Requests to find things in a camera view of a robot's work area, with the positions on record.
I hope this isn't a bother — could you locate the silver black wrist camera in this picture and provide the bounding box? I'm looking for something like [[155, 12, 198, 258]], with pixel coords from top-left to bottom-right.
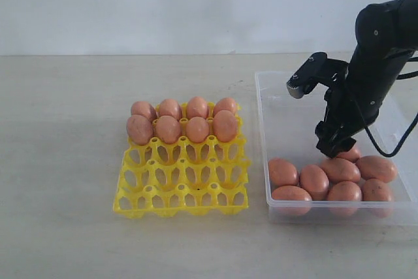
[[286, 52, 349, 99]]

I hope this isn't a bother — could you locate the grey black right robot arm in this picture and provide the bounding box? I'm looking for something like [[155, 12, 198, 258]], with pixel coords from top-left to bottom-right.
[[315, 0, 417, 157]]

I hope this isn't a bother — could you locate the brown egg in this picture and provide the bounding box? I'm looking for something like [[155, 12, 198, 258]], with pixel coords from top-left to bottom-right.
[[155, 116, 182, 144], [327, 181, 362, 201], [319, 158, 361, 184], [126, 114, 154, 145], [361, 178, 394, 202], [272, 186, 312, 201], [213, 110, 238, 142], [185, 116, 210, 143], [355, 156, 398, 183], [336, 144, 362, 163], [299, 164, 330, 201], [268, 157, 298, 187]]

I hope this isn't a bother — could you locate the brown egg packed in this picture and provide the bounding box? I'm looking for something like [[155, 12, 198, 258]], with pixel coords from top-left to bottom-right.
[[186, 96, 209, 120], [213, 97, 238, 116], [158, 99, 182, 121], [131, 101, 157, 122]]

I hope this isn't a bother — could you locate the yellow plastic egg tray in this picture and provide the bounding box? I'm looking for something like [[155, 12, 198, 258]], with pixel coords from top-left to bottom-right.
[[112, 102, 252, 220]]

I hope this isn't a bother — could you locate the clear plastic container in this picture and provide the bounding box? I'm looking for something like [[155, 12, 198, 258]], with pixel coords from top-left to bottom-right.
[[255, 71, 417, 225]]

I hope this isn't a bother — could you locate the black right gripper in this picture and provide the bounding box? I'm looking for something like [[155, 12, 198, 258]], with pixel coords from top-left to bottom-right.
[[315, 73, 389, 158]]

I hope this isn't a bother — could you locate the black camera cable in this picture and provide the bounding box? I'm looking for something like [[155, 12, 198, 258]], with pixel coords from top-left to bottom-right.
[[339, 0, 418, 158]]

